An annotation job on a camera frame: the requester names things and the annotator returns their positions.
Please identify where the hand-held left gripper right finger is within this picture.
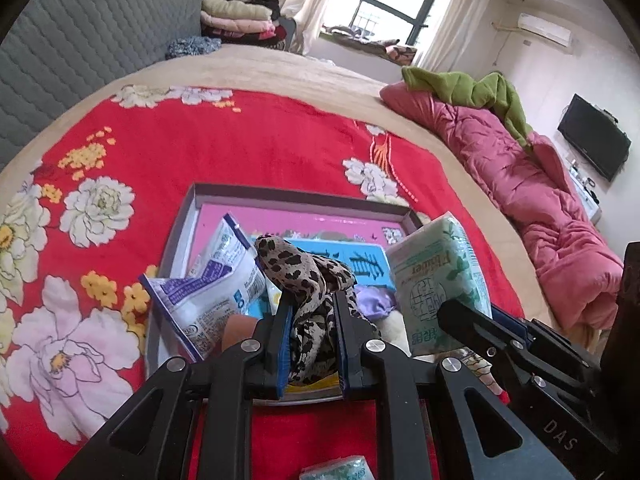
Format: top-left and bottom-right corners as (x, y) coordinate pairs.
(332, 290), (556, 480)

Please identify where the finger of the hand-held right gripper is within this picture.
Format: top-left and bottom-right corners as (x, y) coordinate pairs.
(436, 299), (551, 396)
(492, 305), (601, 381)

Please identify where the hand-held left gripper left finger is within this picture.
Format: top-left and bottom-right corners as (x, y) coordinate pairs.
(57, 297), (296, 480)

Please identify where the white floral scrunchie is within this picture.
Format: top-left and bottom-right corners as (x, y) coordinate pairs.
(462, 350), (506, 396)

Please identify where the cream scrunchie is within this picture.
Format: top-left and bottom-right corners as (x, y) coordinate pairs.
(375, 310), (408, 356)

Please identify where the green tissue pack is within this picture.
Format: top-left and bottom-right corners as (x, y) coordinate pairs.
(299, 455), (376, 480)
(387, 212), (493, 358)

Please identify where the purple scrunchie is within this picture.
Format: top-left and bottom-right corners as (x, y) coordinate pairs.
(356, 285), (398, 321)

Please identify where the leopard print scrunchie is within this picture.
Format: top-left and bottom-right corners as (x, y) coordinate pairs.
(254, 234), (358, 387)

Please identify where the white and blue packet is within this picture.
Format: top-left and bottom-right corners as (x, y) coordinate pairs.
(139, 212), (268, 363)

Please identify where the grey cardboard box tray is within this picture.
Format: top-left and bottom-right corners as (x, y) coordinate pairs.
(145, 182), (426, 403)

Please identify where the pink and blue book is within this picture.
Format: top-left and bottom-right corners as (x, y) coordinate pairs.
(187, 202), (416, 396)

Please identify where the white television cabinet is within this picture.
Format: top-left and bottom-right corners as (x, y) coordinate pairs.
(565, 157), (603, 226)

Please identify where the pink quilt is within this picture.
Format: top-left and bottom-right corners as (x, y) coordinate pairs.
(380, 80), (626, 331)

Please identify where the red floral blanket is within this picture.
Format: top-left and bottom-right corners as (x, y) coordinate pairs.
(0, 84), (526, 480)

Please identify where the green blanket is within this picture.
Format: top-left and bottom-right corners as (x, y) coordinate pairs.
(401, 66), (536, 153)

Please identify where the white air conditioner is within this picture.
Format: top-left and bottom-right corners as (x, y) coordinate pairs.
(517, 12), (572, 47)

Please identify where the dark patterned windowsill cushion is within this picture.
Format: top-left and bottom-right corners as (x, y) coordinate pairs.
(320, 25), (418, 63)

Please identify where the magenta garment pile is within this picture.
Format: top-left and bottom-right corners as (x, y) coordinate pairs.
(215, 27), (296, 53)

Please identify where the blue patterned cloth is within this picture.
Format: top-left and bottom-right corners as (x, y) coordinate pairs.
(165, 36), (221, 61)

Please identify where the cream folded blanket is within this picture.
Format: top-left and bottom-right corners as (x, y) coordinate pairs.
(201, 0), (273, 23)

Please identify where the black garment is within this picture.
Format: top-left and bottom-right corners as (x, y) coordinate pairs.
(247, 0), (283, 18)

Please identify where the grey quilted headboard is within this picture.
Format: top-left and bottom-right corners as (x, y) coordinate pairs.
(0, 0), (208, 171)

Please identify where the black wall television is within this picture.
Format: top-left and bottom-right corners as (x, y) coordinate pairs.
(557, 93), (632, 183)

